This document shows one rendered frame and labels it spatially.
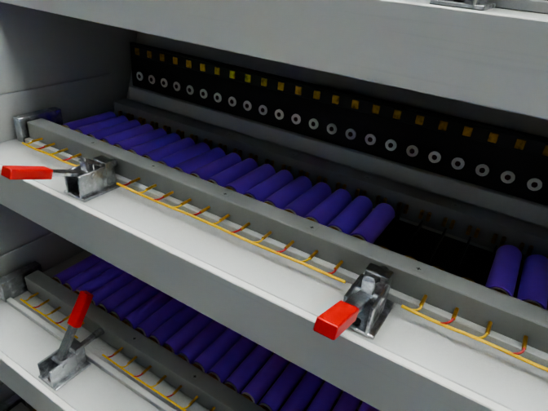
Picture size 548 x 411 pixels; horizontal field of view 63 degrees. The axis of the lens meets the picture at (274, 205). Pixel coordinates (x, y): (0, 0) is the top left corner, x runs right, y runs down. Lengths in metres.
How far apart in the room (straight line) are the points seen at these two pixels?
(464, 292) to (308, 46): 0.18
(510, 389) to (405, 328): 0.06
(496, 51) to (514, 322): 0.16
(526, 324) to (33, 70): 0.52
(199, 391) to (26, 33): 0.41
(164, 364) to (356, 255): 0.24
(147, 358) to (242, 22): 0.34
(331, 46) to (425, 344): 0.19
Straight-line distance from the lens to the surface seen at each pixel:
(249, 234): 0.36
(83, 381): 0.52
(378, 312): 0.30
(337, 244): 0.33
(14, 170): 0.39
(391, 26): 0.28
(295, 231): 0.34
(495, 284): 0.34
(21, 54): 0.57
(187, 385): 0.47
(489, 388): 0.30
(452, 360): 0.30
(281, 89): 0.47
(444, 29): 0.27
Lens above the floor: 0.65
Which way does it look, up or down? 13 degrees down
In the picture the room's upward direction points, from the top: 14 degrees clockwise
